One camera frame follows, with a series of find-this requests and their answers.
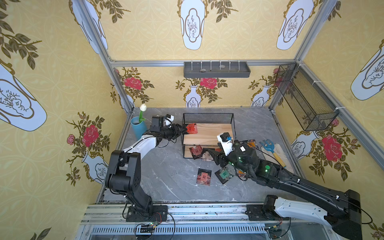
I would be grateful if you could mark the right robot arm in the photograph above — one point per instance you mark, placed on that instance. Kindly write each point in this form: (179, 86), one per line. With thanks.
(339, 210)

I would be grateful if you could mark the grey wall rack tray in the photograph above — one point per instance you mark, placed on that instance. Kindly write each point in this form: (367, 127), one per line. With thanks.
(216, 69)

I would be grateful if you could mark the pink label black tea bag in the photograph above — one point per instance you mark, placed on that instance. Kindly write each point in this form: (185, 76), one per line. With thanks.
(204, 177)

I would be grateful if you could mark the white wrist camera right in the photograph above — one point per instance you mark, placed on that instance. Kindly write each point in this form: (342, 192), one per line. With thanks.
(226, 142)

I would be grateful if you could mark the black wire mesh shelf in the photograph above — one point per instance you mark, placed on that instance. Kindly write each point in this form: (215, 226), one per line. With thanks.
(209, 126)

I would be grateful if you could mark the white tulip flower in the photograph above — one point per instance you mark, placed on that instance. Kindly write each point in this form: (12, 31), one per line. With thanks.
(143, 108)

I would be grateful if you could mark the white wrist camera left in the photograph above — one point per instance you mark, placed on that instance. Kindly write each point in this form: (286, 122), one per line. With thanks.
(168, 119)

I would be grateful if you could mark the red label tea bag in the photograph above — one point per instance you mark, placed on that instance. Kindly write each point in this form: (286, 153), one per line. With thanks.
(192, 128)

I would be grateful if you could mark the orange label tea bag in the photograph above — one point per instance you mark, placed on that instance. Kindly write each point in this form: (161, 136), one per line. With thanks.
(252, 143)

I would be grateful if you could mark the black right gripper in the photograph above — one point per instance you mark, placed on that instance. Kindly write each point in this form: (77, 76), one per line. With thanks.
(221, 156)

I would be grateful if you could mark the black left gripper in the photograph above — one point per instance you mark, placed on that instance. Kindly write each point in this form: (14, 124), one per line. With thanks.
(177, 131)

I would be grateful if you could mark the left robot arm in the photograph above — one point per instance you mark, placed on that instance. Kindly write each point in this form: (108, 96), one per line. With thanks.
(124, 171)

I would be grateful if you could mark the blue garden hand rake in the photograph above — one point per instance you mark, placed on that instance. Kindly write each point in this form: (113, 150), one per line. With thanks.
(269, 146)

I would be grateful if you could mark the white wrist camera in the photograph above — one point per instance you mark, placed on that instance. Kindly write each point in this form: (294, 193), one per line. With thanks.
(226, 142)
(168, 119)

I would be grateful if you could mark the black wire wall basket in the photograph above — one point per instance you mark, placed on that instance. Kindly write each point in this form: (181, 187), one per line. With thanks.
(310, 105)

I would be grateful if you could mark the blue vase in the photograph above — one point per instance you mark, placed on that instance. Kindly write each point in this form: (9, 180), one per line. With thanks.
(139, 127)

